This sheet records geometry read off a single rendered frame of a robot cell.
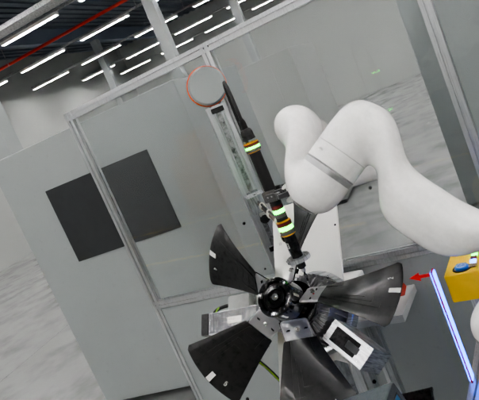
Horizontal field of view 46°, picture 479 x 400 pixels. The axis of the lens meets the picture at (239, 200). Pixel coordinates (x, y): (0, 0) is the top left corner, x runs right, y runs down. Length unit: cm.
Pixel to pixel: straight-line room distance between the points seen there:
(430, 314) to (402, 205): 150
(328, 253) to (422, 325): 68
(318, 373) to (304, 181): 77
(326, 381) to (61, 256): 295
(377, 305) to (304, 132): 63
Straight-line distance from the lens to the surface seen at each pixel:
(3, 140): 756
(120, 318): 425
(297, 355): 165
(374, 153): 99
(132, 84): 264
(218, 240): 188
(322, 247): 196
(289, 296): 164
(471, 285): 180
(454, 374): 258
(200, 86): 225
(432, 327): 247
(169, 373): 430
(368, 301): 157
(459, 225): 96
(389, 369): 241
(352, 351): 169
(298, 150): 107
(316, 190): 100
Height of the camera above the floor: 178
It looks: 9 degrees down
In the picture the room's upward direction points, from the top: 23 degrees counter-clockwise
